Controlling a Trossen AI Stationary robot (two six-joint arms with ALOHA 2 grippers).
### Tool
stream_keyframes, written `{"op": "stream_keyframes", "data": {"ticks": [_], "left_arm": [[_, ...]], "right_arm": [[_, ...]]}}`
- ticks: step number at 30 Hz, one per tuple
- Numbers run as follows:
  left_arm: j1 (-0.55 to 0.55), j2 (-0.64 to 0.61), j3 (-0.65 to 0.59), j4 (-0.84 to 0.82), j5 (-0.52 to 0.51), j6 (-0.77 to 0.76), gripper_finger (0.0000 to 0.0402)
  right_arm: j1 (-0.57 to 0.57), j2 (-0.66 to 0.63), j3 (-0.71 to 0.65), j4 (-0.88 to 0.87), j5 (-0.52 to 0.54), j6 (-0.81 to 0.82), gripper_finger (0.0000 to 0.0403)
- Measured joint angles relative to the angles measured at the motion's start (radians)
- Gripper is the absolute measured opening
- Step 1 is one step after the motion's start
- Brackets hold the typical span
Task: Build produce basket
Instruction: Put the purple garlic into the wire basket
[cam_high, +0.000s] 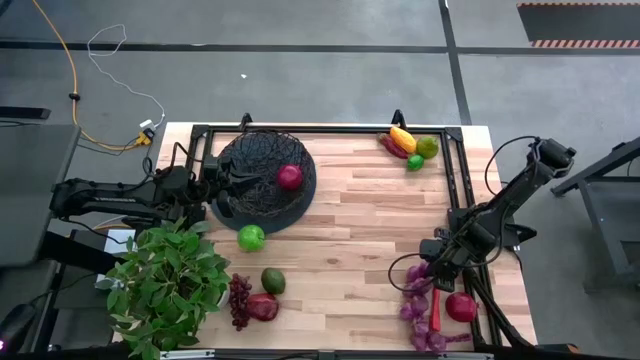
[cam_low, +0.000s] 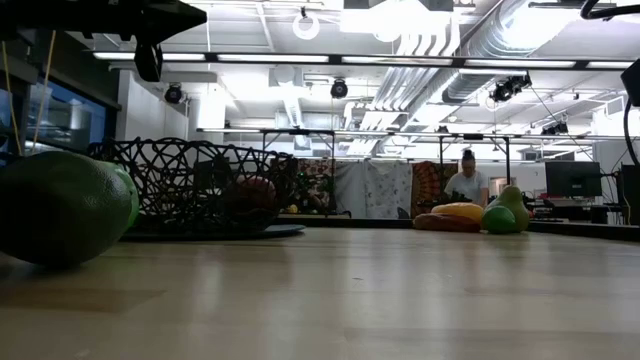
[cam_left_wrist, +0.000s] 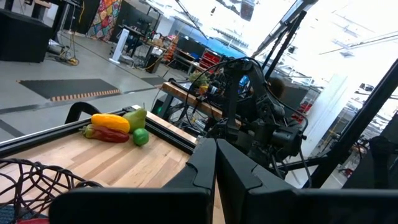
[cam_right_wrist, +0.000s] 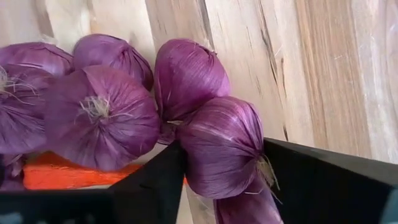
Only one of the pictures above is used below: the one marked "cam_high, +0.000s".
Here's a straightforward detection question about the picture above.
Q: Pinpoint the white paper sheet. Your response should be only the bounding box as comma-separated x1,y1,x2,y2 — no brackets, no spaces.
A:
102,228,137,257

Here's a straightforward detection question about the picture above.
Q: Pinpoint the white cable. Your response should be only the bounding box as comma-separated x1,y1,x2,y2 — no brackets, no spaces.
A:
86,22,167,130

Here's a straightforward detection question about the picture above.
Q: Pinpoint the black support beam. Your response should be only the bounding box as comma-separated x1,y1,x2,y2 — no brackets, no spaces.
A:
38,228,126,275

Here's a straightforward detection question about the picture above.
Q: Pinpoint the dark red grape bunch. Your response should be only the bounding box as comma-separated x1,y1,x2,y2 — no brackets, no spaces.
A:
228,272,253,332

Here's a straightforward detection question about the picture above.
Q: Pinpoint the dark green avocado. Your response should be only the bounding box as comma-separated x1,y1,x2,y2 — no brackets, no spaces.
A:
260,267,287,296

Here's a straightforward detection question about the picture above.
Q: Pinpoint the green apple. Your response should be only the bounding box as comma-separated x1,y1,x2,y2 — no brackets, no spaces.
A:
236,223,267,253

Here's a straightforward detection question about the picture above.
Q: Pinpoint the black aluminium rig frame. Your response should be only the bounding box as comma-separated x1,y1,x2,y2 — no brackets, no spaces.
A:
185,108,539,351

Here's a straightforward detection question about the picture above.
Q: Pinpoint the bright red pomegranate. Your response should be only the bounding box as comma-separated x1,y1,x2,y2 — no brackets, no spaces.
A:
444,291,480,324

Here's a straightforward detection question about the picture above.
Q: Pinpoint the black metal table stand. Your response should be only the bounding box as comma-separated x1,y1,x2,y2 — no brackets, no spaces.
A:
549,135,640,294

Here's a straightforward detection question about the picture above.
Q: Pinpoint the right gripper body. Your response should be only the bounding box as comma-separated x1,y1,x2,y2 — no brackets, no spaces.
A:
432,231,475,282

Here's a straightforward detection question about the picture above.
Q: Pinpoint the black wire basket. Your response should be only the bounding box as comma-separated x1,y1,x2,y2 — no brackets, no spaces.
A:
217,128,317,219

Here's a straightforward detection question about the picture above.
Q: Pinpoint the yellow mango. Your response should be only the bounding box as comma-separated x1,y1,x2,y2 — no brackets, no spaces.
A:
389,125,418,155

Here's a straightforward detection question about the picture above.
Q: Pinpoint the black rounded device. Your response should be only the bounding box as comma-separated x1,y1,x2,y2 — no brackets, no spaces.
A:
0,302,39,351

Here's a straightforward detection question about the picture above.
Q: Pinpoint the black mat with striped edge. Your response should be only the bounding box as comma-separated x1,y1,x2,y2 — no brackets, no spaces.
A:
516,2,640,50

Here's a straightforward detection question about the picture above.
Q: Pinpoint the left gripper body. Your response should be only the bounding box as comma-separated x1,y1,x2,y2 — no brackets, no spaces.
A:
201,171,241,203

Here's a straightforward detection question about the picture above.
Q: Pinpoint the green leafy potted plant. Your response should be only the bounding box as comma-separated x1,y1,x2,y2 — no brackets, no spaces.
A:
93,216,234,360

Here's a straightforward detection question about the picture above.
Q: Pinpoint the reddish brown sweet potato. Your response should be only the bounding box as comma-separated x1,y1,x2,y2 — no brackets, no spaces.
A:
377,132,410,161

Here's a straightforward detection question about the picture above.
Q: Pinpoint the green pear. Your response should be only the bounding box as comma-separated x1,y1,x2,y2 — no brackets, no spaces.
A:
415,135,441,160

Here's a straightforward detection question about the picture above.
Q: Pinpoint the yellow cable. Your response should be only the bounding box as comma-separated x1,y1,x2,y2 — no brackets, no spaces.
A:
30,0,154,152

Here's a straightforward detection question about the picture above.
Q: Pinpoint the black wire fruit bowl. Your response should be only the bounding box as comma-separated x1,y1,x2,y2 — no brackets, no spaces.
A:
211,130,318,235

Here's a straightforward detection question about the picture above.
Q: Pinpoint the red chili pepper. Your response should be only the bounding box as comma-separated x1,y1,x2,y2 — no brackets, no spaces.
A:
428,287,443,333

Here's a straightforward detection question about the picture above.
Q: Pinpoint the round red apple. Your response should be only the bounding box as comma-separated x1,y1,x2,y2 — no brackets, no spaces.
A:
276,163,305,192

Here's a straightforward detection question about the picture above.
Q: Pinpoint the purple grape bunch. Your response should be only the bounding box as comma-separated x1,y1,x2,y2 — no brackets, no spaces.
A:
398,260,474,354

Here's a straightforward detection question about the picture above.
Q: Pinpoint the black flat bar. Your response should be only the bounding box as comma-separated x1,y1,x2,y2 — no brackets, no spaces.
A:
0,105,52,121

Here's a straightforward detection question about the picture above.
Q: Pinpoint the grey desk panel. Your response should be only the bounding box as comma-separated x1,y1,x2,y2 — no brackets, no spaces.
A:
0,123,82,269

